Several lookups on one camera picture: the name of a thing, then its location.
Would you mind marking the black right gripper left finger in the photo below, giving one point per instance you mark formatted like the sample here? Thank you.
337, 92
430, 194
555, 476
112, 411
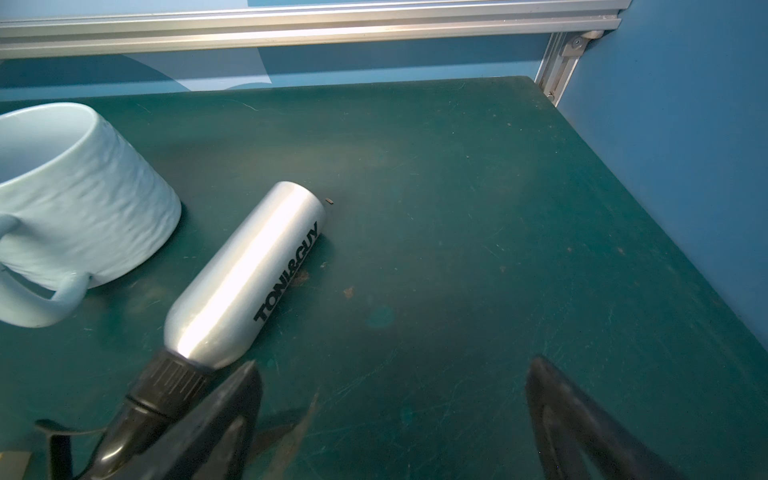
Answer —
212, 441

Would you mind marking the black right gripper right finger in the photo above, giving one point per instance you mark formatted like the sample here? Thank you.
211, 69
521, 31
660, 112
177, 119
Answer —
569, 426

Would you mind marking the silver spray bottle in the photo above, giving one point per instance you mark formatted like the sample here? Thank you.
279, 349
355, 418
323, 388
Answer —
214, 321

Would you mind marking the light blue ceramic mug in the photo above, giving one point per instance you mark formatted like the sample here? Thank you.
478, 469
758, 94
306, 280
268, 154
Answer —
80, 207

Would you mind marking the aluminium right corner post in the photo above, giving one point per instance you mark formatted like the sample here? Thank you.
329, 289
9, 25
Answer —
559, 62

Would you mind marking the aluminium back frame rail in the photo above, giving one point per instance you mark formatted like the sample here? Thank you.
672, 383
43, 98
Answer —
324, 23

